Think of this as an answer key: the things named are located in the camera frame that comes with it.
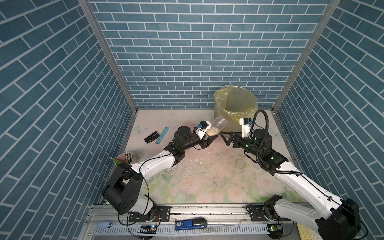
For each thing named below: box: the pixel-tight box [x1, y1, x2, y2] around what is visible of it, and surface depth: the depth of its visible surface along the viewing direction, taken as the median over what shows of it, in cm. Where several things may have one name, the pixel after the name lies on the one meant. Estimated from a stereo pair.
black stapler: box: [144, 131, 160, 144], surface depth 104 cm
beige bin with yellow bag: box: [213, 84, 258, 133], surface depth 96 cm
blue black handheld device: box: [174, 218, 208, 231], surface depth 70 cm
